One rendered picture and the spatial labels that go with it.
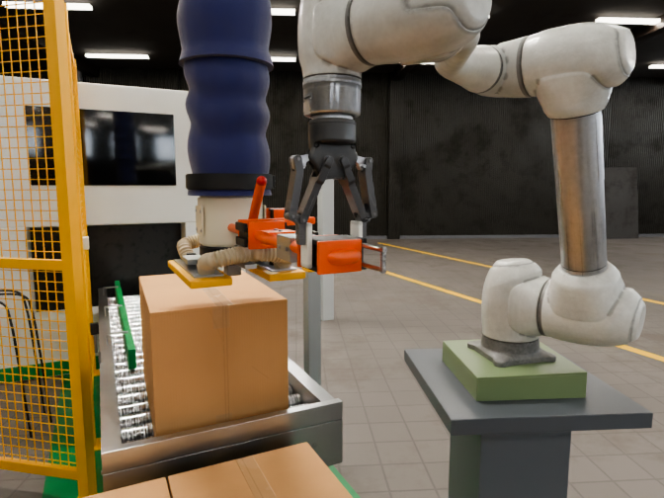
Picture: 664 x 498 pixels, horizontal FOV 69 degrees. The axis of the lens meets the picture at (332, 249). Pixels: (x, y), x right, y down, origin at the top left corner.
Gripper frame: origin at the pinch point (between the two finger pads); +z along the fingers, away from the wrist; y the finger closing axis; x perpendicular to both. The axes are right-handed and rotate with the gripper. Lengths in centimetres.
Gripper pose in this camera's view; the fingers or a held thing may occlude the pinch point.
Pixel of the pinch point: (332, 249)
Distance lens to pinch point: 77.5
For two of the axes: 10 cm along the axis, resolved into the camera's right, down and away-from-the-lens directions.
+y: -9.0, 0.6, -4.4
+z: 0.0, 9.9, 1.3
